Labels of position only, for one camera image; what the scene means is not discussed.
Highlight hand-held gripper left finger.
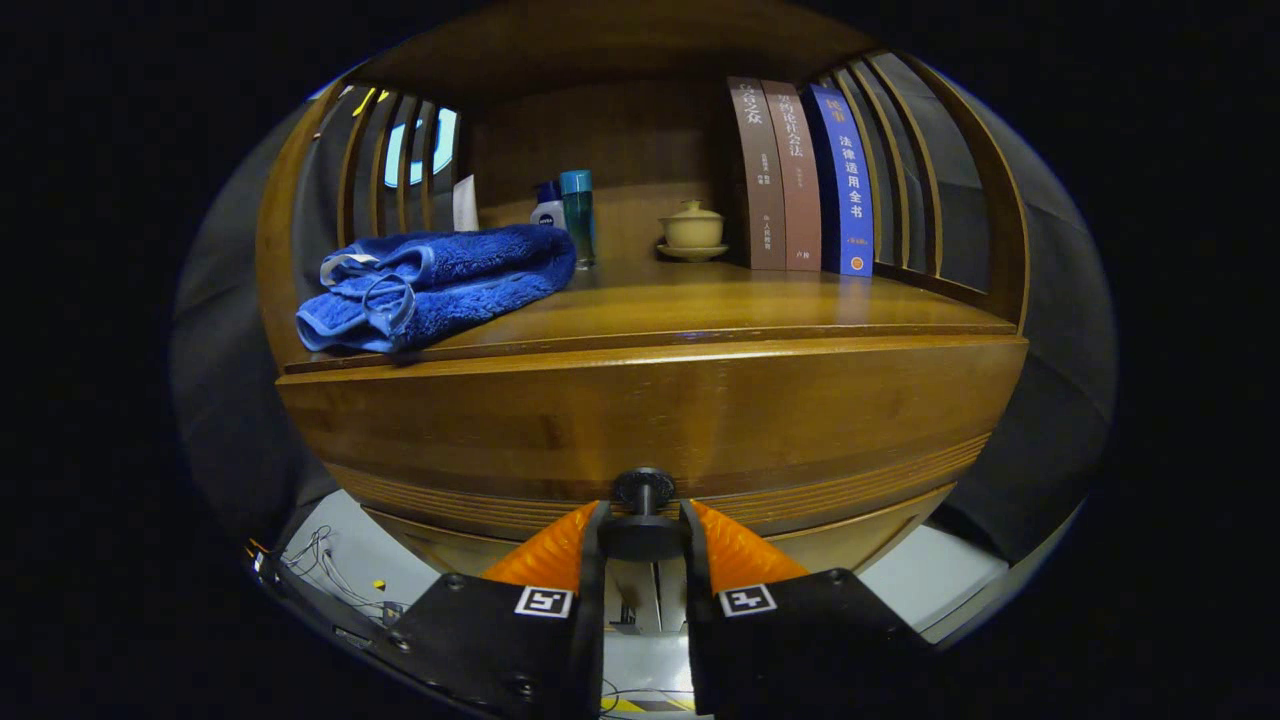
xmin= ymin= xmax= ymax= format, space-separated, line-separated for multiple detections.
xmin=375 ymin=500 xmax=611 ymax=720

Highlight reddish brown book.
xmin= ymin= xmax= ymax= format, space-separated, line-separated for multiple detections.
xmin=762 ymin=80 xmax=823 ymax=272

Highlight white and blue bottle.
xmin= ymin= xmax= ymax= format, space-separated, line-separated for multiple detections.
xmin=530 ymin=180 xmax=568 ymax=229

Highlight blue towel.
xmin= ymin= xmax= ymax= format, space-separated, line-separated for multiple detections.
xmin=295 ymin=224 xmax=578 ymax=356

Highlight wooden cabinet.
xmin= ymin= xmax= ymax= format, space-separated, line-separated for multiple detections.
xmin=255 ymin=0 xmax=1031 ymax=641

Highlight beige lidded teacup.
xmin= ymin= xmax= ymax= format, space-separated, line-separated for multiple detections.
xmin=660 ymin=200 xmax=726 ymax=249

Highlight blue book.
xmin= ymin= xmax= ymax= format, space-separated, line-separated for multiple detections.
xmin=805 ymin=83 xmax=876 ymax=277

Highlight wooden countertop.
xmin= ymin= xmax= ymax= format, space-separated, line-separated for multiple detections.
xmin=283 ymin=255 xmax=1019 ymax=376

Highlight wooden drawer with black knob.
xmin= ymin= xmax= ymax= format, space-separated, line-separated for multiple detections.
xmin=275 ymin=335 xmax=1031 ymax=563

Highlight loose floor cables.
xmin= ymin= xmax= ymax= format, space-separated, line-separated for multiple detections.
xmin=280 ymin=525 xmax=401 ymax=621

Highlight dark brown book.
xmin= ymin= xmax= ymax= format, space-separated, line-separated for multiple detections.
xmin=726 ymin=77 xmax=788 ymax=271

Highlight teal bottle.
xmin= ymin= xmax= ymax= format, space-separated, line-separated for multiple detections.
xmin=559 ymin=169 xmax=598 ymax=269

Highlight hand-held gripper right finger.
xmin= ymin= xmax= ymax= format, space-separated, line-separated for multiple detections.
xmin=680 ymin=498 xmax=936 ymax=719

